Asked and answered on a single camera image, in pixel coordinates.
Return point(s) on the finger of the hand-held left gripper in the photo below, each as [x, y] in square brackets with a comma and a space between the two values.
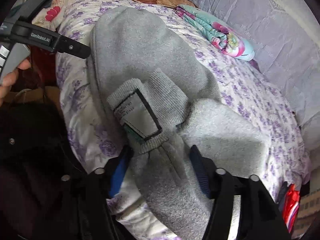
[75, 48]

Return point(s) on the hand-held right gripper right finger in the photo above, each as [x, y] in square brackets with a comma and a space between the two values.
[200, 170]

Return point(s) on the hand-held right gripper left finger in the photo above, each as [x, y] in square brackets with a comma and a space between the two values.
[117, 177]

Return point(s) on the grey sweatshirt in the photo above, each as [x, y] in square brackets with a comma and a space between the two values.
[140, 50]

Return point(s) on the person's left hand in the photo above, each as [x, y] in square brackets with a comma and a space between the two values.
[10, 80]

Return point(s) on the red flower printed quilt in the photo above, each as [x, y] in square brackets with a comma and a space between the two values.
[53, 12]

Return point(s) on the person's dark clothing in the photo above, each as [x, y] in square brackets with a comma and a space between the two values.
[30, 155]

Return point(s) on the red and blue sports jacket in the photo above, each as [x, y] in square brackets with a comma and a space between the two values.
[291, 205]

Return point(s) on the purple floral bed sheet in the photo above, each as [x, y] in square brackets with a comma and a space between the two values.
[250, 85]

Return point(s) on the turquoise floral folded blanket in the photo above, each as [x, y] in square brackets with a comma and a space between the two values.
[220, 32]

